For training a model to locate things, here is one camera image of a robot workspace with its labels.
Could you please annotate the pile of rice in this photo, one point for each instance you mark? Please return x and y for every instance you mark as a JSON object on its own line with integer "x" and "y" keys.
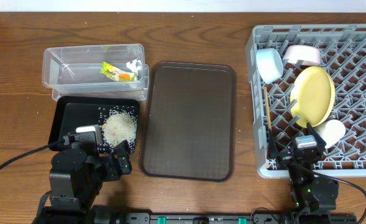
{"x": 118, "y": 123}

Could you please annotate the white bowl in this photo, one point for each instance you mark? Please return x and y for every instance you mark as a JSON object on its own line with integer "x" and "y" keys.
{"x": 309, "y": 55}

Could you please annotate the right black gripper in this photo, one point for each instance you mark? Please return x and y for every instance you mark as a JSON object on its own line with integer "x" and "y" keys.
{"x": 273, "y": 154}

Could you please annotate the small white green cup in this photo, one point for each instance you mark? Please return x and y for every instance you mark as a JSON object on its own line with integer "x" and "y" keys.
{"x": 331, "y": 131}

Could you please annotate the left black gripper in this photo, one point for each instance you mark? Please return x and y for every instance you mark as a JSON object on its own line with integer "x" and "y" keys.
{"x": 110, "y": 165}

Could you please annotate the black plastic tray bin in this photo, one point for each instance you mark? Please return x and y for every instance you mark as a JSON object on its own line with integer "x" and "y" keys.
{"x": 76, "y": 111}

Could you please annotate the green snack wrapper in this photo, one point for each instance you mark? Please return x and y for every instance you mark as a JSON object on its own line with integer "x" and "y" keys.
{"x": 117, "y": 74}

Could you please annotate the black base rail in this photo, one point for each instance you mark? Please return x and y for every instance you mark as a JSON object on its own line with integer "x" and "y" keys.
{"x": 201, "y": 218}

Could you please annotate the grey plastic dishwasher rack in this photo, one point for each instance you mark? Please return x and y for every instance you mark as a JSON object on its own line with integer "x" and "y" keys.
{"x": 343, "y": 56}

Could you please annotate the white tissue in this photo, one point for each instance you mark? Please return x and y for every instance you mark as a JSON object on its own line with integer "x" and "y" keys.
{"x": 134, "y": 66}

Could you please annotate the clear plastic bin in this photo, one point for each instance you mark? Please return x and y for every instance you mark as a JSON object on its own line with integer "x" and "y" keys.
{"x": 75, "y": 71}

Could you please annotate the yellow round plate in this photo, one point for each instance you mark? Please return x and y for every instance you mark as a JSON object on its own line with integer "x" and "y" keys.
{"x": 314, "y": 94}

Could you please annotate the light blue bowl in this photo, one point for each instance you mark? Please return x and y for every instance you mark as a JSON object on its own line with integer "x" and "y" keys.
{"x": 269, "y": 65}

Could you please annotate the dark brown serving tray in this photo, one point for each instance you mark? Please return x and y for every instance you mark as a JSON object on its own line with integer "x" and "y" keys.
{"x": 190, "y": 128}

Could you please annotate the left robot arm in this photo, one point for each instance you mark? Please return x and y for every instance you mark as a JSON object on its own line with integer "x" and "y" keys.
{"x": 76, "y": 178}

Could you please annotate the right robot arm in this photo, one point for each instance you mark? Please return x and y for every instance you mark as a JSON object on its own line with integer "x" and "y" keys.
{"x": 315, "y": 196}

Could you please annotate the wooden chopstick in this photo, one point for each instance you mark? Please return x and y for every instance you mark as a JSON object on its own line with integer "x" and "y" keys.
{"x": 267, "y": 109}

